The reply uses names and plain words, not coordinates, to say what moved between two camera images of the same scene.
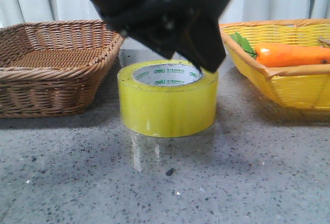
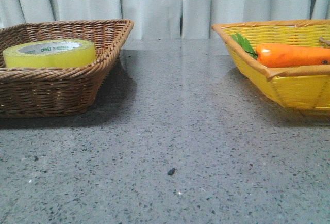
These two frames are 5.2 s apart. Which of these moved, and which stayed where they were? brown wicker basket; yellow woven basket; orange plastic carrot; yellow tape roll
Moved: yellow tape roll
Stayed: brown wicker basket; orange plastic carrot; yellow woven basket
